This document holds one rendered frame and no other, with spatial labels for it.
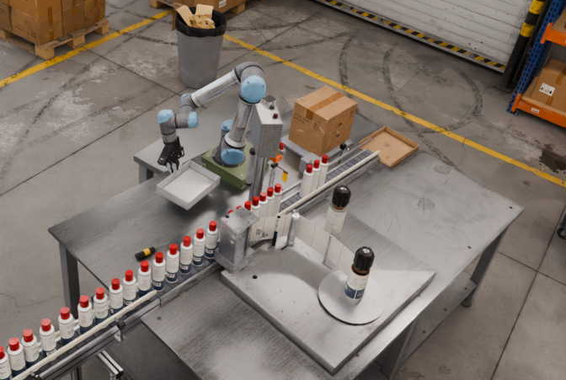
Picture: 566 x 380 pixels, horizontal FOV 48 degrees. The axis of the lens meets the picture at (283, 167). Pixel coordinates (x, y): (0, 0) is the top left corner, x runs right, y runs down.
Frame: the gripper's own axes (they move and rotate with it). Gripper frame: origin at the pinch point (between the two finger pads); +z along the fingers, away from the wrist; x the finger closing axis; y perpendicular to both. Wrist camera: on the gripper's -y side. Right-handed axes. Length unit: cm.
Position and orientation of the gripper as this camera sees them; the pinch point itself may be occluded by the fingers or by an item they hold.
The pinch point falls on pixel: (173, 174)
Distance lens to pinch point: 333.4
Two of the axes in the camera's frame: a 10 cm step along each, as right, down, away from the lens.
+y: 4.7, -4.9, 7.3
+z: 0.7, 8.5, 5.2
